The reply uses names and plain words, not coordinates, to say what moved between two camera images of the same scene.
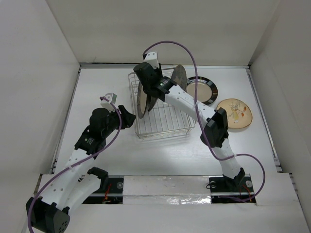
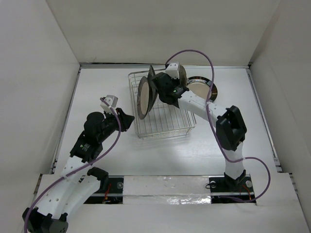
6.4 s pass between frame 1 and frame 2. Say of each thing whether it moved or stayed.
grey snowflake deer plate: stayed
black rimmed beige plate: stayed
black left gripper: stayed
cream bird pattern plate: moved
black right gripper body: moved
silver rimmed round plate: stayed
